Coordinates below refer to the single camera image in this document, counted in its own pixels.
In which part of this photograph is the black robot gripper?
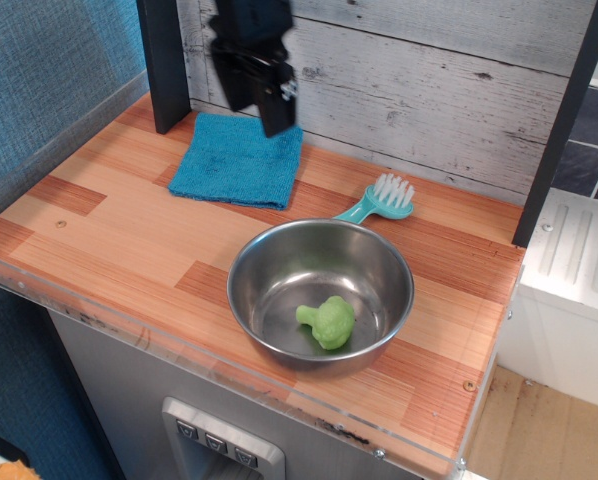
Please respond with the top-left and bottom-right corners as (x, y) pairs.
(209, 0), (298, 138)

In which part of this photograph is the teal brush with white bristles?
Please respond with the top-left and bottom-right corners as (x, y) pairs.
(335, 173), (415, 224)

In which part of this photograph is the blue folded towel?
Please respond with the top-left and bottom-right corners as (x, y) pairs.
(168, 113), (303, 210)

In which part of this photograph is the stainless steel bowl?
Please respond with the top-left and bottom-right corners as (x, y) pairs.
(227, 219), (415, 378)

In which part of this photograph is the green toy broccoli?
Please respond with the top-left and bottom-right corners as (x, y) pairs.
(295, 296), (355, 350)

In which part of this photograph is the clear acrylic table edge guard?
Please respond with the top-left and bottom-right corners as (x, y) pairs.
(0, 239), (524, 479)

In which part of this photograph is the silver button control panel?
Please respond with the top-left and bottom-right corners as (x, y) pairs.
(162, 397), (286, 479)

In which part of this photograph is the white ribbed side unit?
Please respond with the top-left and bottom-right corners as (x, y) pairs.
(498, 189), (598, 405)

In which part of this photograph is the orange object at corner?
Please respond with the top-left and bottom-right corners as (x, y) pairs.
(0, 461), (41, 480)

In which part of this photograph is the dark left shelf post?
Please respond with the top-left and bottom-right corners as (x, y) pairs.
(136, 0), (191, 134)

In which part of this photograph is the dark shelf post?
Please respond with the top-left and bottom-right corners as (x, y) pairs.
(136, 0), (191, 134)
(512, 1), (598, 248)

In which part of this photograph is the dark right shelf post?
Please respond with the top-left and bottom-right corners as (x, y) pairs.
(512, 1), (598, 248)

